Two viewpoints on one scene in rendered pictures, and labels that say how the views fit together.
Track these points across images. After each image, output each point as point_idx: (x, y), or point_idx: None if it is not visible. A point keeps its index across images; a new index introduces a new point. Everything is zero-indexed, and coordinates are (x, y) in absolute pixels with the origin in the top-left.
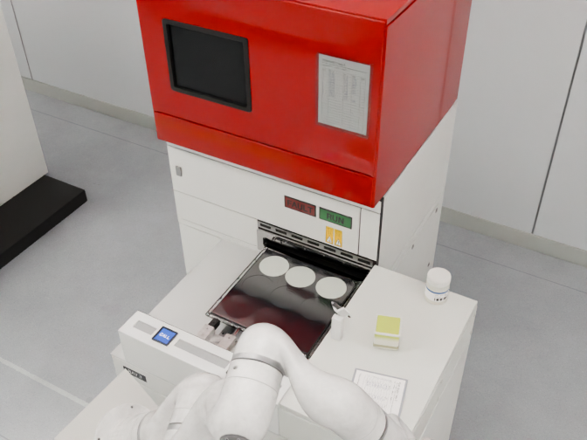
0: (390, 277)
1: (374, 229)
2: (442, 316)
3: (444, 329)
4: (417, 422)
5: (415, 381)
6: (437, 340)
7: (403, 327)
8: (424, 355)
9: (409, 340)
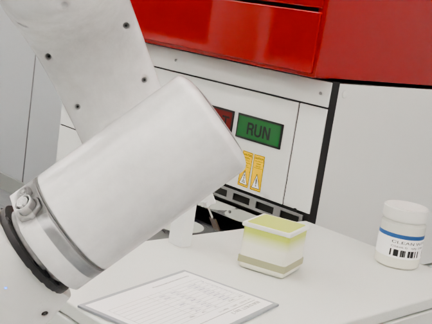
0: (323, 233)
1: (314, 143)
2: (397, 278)
3: (392, 287)
4: None
5: (293, 310)
6: (370, 292)
7: (311, 267)
8: (334, 296)
9: (314, 279)
